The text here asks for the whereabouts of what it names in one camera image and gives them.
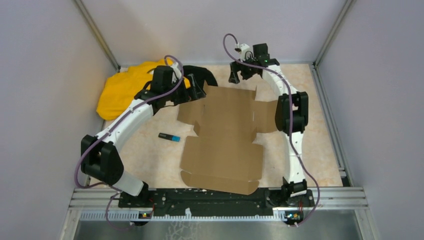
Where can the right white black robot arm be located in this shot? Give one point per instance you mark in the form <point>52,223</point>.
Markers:
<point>291,114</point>

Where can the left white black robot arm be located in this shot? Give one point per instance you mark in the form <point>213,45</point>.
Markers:
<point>100,154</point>

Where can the black cloth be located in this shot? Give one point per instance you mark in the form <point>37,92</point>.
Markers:
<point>201,75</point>

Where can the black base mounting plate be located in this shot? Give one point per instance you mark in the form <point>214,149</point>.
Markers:
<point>173,202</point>

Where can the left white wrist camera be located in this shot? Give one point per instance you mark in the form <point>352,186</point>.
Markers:
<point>177,73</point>

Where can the aluminium frame rail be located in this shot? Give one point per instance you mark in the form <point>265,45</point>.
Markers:
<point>102,203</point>

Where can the black blue marker pen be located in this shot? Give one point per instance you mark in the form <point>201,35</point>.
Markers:
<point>169,137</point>

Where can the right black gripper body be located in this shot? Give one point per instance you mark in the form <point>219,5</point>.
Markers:
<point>247,71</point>

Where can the brown cardboard box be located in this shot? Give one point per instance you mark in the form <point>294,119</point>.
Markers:
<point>222,155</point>

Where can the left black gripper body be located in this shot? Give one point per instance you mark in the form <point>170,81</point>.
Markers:
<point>181,95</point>

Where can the yellow shirt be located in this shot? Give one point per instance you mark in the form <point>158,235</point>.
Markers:
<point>121,88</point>

